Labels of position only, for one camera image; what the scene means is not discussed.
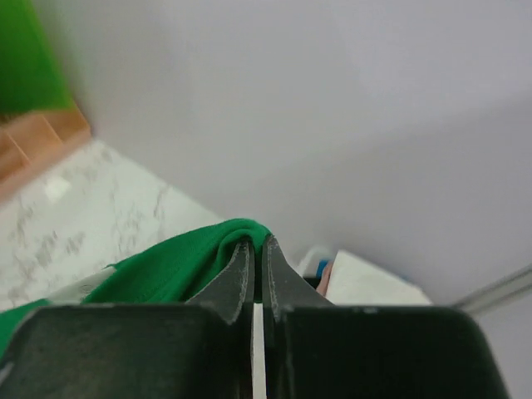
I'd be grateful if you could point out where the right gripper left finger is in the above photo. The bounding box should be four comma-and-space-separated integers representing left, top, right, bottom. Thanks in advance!
1, 242, 254, 398

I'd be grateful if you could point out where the green t shirt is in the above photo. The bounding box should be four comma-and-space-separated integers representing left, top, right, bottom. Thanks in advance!
1, 219, 271, 353

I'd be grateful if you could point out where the white t shirt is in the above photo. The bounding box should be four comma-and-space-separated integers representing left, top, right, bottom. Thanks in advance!
325, 250, 432, 306

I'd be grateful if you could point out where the white laundry basket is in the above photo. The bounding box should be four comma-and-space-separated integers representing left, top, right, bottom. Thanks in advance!
296, 245, 335, 278

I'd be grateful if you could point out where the green plastic folder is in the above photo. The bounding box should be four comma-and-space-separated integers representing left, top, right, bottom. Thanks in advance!
1, 1, 74, 116

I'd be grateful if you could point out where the peach file organizer basket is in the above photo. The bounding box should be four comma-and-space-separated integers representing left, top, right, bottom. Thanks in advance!
1, 106, 92, 200

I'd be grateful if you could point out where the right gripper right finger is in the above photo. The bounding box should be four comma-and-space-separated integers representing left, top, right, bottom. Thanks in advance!
261, 237, 509, 399

